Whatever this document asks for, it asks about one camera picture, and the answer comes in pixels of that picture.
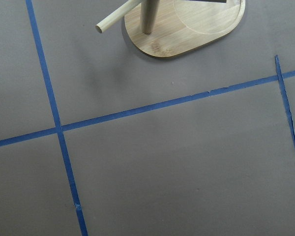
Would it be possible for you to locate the wooden cup rack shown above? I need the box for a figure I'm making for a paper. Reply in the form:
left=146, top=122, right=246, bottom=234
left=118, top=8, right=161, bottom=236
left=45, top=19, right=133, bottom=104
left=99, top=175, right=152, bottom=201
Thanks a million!
left=96, top=0, right=246, bottom=58

